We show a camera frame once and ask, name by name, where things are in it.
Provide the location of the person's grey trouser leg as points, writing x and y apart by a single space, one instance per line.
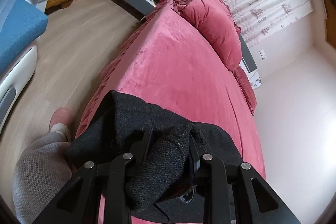
42 176

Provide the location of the blue white armchair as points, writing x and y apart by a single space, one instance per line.
18 27

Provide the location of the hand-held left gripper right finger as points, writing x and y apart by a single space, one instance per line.
196 161

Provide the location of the pink slipper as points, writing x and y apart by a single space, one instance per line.
60 116

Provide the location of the pink bed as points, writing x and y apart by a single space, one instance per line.
170 64

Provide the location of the white wall outlet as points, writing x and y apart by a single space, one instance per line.
262 54

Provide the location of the flat pink pillow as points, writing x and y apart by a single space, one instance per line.
246 92

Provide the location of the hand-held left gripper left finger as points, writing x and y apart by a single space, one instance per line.
141 148

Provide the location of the large pink pillow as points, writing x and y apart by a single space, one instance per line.
218 27

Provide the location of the black wool coat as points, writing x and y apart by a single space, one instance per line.
168 150

